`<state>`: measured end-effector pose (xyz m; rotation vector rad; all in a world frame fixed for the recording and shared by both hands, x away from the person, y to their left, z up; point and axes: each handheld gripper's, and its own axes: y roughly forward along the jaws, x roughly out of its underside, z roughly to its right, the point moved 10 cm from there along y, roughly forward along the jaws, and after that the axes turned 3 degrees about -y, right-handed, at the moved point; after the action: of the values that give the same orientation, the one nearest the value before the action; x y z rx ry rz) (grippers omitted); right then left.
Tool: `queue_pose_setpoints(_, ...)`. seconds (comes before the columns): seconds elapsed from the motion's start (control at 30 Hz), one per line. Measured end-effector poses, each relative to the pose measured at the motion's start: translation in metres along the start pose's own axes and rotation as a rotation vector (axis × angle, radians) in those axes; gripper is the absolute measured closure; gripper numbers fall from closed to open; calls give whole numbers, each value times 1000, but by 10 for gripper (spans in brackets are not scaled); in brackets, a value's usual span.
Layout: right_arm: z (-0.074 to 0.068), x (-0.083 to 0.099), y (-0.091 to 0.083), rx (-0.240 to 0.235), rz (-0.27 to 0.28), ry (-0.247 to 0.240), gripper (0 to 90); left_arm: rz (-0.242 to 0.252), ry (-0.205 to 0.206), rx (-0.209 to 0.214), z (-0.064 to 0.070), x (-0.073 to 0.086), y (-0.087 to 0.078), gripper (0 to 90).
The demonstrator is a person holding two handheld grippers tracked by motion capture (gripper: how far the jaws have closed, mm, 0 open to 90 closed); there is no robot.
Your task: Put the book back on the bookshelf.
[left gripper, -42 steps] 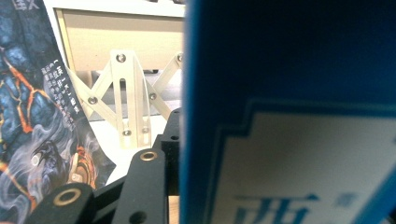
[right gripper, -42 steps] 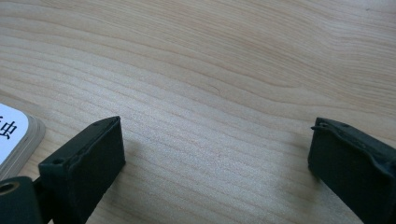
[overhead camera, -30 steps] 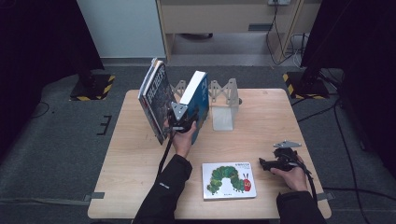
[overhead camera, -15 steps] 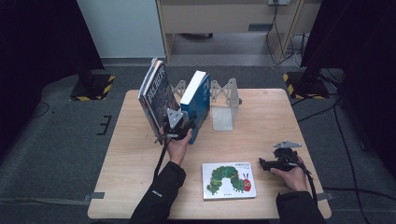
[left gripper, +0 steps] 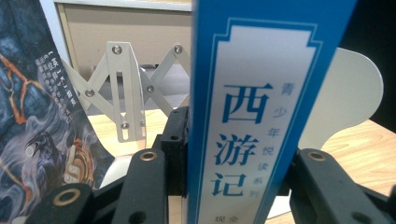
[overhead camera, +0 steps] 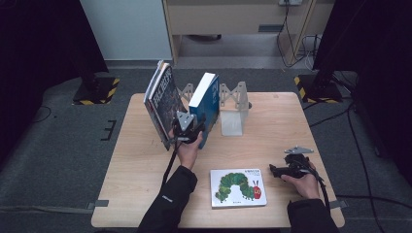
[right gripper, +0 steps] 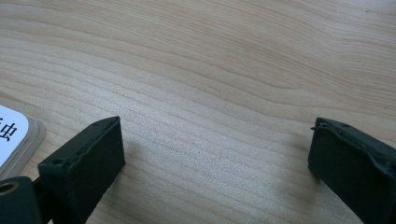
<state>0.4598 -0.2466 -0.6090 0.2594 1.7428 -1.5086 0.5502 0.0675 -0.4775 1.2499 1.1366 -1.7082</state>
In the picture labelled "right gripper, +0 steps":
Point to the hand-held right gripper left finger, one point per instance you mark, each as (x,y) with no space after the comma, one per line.
(84,168)

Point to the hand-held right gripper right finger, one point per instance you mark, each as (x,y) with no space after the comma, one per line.
(355,168)

